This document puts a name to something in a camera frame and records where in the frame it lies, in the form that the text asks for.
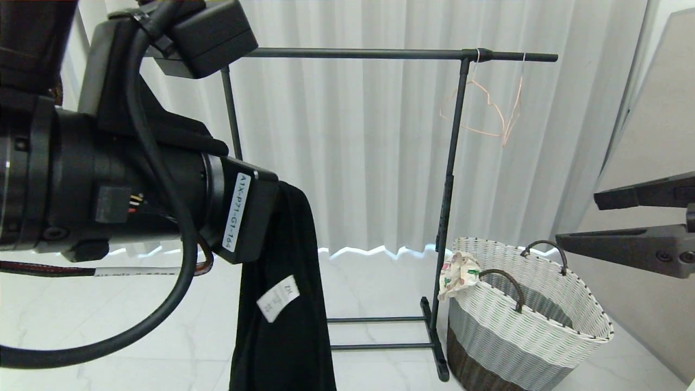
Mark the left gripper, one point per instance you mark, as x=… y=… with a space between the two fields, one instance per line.
x=163 y=190

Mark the pink clothes hanger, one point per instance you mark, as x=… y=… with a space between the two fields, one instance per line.
x=520 y=89
x=472 y=127

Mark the black clothes rack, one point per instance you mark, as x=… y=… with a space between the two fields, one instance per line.
x=353 y=53

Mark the black garment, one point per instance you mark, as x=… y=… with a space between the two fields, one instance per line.
x=288 y=347

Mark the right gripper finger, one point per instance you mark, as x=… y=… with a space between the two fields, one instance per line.
x=651 y=194
x=640 y=250

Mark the white curtain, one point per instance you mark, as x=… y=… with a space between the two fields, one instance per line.
x=353 y=163

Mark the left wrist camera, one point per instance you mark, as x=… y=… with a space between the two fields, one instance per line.
x=212 y=38

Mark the white laundry basket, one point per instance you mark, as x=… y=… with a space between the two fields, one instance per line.
x=543 y=347

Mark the cream printed garment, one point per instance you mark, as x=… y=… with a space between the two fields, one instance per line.
x=459 y=271

